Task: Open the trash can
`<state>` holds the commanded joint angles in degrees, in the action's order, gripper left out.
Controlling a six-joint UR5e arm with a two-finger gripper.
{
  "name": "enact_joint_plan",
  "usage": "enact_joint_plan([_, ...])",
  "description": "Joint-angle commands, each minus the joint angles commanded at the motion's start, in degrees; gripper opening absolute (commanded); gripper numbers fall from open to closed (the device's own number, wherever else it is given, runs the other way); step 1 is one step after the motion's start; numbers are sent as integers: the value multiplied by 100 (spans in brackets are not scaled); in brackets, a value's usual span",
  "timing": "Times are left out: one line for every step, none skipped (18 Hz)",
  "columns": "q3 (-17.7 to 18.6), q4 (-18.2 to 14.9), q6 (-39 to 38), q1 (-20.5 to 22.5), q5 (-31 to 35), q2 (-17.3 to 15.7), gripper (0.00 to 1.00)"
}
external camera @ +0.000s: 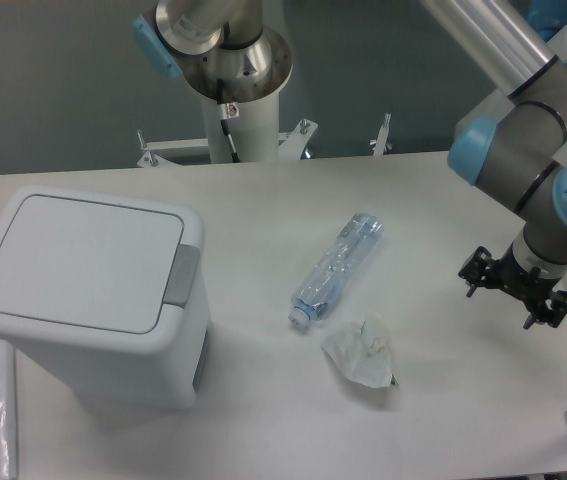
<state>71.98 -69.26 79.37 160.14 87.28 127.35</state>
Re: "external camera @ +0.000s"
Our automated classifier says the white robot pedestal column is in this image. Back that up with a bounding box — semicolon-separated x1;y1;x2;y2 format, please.
201;93;279;164

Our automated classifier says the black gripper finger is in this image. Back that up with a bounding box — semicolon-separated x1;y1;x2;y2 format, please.
458;246;501;298
523;290;567;330

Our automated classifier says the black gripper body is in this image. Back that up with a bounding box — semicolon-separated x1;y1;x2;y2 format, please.
493;252;558;305

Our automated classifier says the white push-lid trash can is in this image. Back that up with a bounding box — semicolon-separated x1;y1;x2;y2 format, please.
0;185;211;409

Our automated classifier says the crumpled white paper wrapper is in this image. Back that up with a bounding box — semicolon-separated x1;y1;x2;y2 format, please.
321;311;398;389

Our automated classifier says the white pedestal base frame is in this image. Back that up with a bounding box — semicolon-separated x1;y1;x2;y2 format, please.
135;112;395;169

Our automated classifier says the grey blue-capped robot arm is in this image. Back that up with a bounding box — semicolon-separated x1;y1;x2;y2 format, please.
132;1;567;327

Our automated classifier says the crushed clear plastic bottle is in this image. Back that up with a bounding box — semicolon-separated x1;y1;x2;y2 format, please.
288;213;383;331

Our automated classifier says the black cable on pedestal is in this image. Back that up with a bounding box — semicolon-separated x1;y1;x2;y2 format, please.
215;78;242;164

